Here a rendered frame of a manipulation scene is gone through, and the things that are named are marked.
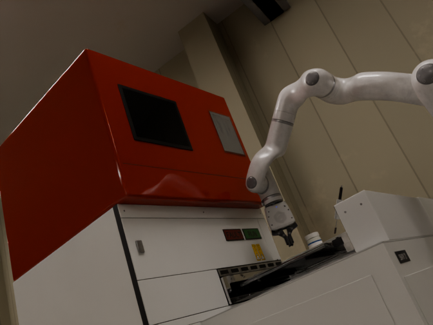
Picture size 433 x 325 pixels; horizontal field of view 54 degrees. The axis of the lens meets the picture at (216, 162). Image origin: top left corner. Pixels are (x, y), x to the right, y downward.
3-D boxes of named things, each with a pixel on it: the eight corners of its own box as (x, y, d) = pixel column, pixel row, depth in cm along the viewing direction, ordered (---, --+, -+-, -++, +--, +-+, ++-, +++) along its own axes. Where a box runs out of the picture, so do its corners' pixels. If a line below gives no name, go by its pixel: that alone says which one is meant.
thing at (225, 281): (228, 305, 146) (219, 278, 150) (291, 289, 180) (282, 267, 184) (232, 303, 145) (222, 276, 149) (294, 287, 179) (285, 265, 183)
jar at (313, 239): (309, 256, 201) (301, 237, 205) (316, 255, 207) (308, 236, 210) (322, 250, 198) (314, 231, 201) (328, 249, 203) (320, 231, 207)
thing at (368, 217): (356, 254, 110) (332, 205, 115) (413, 244, 152) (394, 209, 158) (390, 240, 105) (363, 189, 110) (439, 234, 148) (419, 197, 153)
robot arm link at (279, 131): (278, 117, 161) (258, 195, 162) (297, 126, 174) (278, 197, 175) (258, 113, 166) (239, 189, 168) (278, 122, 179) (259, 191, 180)
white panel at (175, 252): (146, 337, 118) (112, 207, 133) (290, 296, 181) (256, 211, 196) (153, 334, 116) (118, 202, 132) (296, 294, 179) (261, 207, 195)
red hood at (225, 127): (12, 282, 167) (-8, 152, 190) (162, 265, 230) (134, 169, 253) (127, 195, 129) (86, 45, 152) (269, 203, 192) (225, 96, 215)
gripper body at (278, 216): (261, 204, 167) (272, 231, 163) (285, 195, 168) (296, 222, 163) (261, 209, 174) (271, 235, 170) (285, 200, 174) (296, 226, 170)
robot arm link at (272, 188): (273, 192, 166) (284, 193, 173) (261, 162, 171) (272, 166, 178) (256, 202, 170) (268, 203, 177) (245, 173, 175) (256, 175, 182)
